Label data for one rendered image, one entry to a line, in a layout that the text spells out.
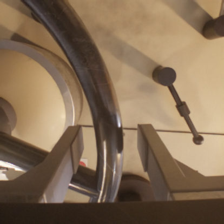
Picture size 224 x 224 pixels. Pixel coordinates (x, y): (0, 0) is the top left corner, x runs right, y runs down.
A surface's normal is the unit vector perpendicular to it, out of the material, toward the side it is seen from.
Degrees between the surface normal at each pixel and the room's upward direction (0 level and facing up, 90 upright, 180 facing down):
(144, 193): 90
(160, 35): 90
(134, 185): 90
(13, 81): 96
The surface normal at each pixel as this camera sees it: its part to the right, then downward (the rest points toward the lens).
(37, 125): 0.12, 0.31
